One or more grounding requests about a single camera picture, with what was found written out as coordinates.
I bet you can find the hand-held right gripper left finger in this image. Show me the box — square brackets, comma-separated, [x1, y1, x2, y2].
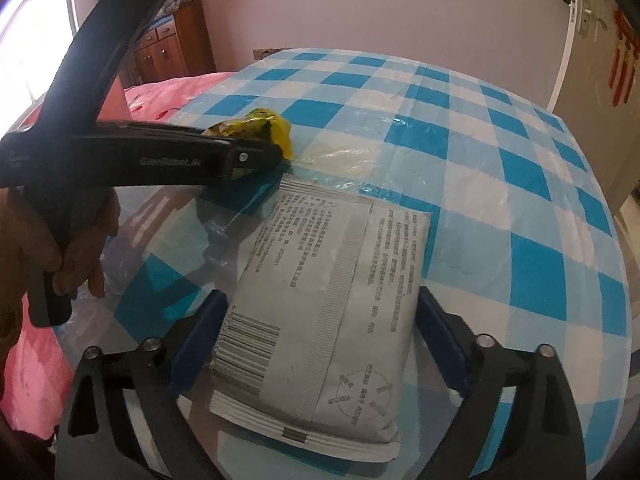
[55, 289, 229, 480]

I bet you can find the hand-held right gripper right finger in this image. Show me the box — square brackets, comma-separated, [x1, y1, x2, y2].
[417, 285, 587, 480]

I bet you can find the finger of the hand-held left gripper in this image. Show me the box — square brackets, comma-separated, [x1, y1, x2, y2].
[222, 132, 284, 181]

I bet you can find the yellow snack wrapper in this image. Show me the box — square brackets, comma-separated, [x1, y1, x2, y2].
[202, 107, 293, 162]

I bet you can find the orange-red plastic bucket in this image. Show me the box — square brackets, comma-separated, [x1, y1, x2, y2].
[112, 67, 132, 123]

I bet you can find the person's left hand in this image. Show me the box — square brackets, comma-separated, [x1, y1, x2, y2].
[0, 187, 122, 311]

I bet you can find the pink printed bed blanket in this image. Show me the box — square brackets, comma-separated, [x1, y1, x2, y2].
[0, 72, 236, 461]

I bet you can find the brown wooden cabinet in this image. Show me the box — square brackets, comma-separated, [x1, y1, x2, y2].
[131, 0, 217, 86]

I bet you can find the window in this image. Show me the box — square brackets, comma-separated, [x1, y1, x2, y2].
[0, 0, 83, 136]

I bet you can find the blue white checkered tablecloth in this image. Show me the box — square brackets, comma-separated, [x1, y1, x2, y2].
[55, 47, 628, 480]

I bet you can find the white door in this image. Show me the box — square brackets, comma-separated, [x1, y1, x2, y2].
[547, 0, 640, 221]

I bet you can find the red hanging door decoration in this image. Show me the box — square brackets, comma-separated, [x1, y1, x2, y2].
[602, 0, 640, 108]

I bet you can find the wall socket strip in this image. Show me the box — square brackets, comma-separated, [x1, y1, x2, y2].
[252, 46, 293, 61]

